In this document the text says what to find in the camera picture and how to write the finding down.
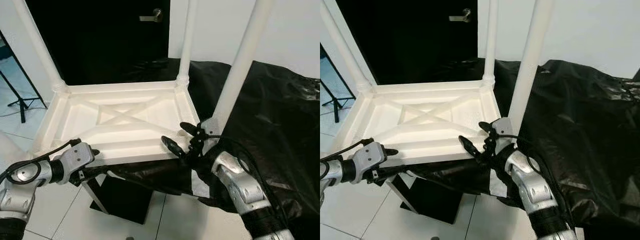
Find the black tripod stand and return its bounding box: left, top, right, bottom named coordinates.
left=320, top=80, right=353, bottom=123
left=0, top=70, right=48, bottom=123

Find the glass panel black frame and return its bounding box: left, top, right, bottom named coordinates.
left=0, top=30, right=48, bottom=108
left=320, top=44, right=358, bottom=107

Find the black plastic table cover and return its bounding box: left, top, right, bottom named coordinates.
left=100, top=59, right=321, bottom=226
left=395, top=59, right=640, bottom=231

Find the black door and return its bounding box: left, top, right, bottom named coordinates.
left=25, top=0, right=171, bottom=86
left=336, top=0, right=478, bottom=85

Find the metal door handle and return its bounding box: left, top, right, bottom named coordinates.
left=448, top=8, right=472, bottom=23
left=139, top=8, right=164, bottom=23

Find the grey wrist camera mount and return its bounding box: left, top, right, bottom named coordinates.
left=352, top=141, right=386, bottom=173
left=200, top=117, right=221, bottom=138
left=60, top=142, right=96, bottom=173
left=492, top=117, right=513, bottom=146

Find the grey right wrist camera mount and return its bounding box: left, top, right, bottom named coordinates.
left=492, top=117, right=513, bottom=146
left=200, top=117, right=221, bottom=138

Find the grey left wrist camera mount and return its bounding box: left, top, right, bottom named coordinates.
left=60, top=142, right=96, bottom=173
left=352, top=141, right=386, bottom=173

